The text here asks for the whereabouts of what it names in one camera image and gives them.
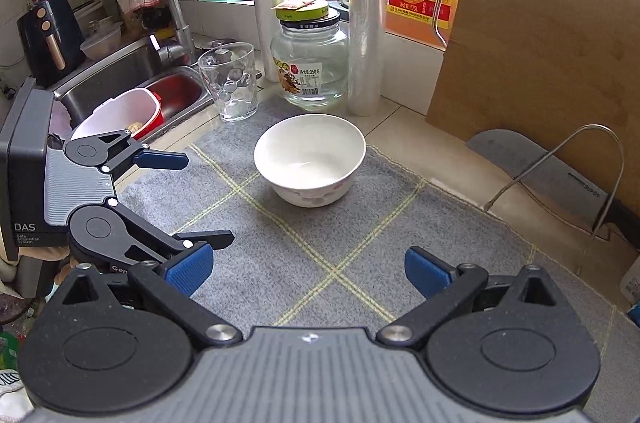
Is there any clear glass cup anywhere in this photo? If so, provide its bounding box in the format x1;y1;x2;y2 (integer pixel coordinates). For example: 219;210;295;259
198;42;261;122

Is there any floral white bowl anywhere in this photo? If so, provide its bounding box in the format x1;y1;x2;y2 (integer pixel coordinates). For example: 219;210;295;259
253;114;367;207

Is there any black air fryer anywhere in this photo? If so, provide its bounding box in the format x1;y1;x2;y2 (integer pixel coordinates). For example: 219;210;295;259
17;0;86;88

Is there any stainless steel sink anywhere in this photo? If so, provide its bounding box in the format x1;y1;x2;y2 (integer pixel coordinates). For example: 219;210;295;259
52;34;216;129

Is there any grey patchwork table mat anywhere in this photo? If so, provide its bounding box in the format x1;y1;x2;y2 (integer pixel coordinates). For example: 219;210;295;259
107;96;538;339

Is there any metal wire rack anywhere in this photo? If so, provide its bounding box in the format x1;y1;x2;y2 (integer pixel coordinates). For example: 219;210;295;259
431;0;627;236

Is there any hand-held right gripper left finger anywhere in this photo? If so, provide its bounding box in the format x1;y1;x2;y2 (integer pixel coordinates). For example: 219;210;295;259
50;241;243;349

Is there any metal faucet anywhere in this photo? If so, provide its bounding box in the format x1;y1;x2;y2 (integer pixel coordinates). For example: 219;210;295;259
102;0;198;66

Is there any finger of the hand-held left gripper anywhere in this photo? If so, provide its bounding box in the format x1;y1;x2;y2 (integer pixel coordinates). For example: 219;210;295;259
97;128;190;176
107;202;236;275

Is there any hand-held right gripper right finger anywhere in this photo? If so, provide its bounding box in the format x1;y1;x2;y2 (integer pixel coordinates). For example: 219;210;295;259
375;245;571;349

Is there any black handled kitchen knife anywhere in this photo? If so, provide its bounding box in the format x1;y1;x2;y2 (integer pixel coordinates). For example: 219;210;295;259
466;129;613;234

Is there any red white plastic basin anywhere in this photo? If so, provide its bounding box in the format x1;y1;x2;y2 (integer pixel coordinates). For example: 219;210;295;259
70;87;164;143

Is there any clear plastic bowl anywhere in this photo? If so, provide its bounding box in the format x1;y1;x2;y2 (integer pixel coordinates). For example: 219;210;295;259
80;20;123;60

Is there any bamboo cutting board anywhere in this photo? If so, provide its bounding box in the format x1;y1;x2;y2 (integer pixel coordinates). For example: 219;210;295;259
425;0;640;224

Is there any tall plastic wrap roll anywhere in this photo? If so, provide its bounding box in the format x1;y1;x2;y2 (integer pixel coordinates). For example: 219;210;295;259
347;0;388;116

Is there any clear glass jar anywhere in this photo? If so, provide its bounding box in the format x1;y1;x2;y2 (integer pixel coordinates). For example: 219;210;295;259
270;10;349;110

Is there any white blue salt bag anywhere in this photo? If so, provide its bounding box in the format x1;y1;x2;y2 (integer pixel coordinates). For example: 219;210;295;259
619;253;640;310

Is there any green yellow jar lid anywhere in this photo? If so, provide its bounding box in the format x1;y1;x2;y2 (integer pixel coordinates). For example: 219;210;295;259
272;0;331;23

